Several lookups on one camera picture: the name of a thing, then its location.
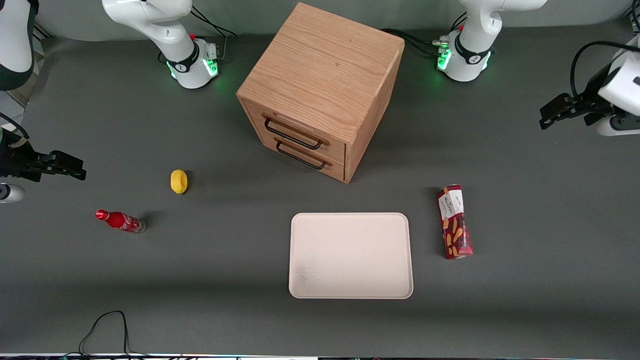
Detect yellow lemon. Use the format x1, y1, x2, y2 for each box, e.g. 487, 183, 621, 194
170, 169, 189, 195

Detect black right arm wrist cable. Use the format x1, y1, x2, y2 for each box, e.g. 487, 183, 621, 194
0, 112, 30, 140

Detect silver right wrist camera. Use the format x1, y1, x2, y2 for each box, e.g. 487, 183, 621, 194
0, 183, 25, 204

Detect black looped table cable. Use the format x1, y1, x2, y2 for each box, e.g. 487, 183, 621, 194
62, 310, 151, 359

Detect black arm base cables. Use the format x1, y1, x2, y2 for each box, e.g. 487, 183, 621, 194
381, 11, 468, 57
190, 5, 238, 63

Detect black left arm base cables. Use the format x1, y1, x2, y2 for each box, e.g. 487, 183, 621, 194
381, 11, 468, 57

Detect black metal drawer handle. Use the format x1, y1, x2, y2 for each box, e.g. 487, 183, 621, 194
261, 114, 331, 151
274, 137, 334, 171

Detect red cola bottle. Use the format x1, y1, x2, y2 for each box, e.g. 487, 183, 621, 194
95, 209, 146, 235

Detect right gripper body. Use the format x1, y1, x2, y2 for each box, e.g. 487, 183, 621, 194
0, 130, 32, 181

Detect red cookie box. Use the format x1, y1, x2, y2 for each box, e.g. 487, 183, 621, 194
437, 184, 474, 260

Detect wooden drawer front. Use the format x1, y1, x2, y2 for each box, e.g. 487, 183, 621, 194
245, 100, 347, 162
260, 131, 346, 182

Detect oak wooden drawer cabinet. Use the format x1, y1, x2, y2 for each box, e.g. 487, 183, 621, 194
236, 2, 406, 184

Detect black left arm wrist cable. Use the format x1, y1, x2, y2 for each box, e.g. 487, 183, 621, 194
570, 40, 640, 98

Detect black arm wrist cable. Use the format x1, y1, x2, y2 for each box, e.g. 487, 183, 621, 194
0, 112, 30, 140
570, 40, 640, 98

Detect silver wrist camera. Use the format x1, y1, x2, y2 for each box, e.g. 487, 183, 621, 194
596, 114, 640, 137
0, 183, 25, 204

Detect black right arm base cables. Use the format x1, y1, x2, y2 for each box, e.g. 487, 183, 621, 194
190, 5, 238, 63

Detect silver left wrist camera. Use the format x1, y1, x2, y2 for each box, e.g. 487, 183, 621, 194
596, 114, 640, 137

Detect beige rectangular tray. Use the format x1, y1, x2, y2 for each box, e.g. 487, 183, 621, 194
288, 212, 415, 300

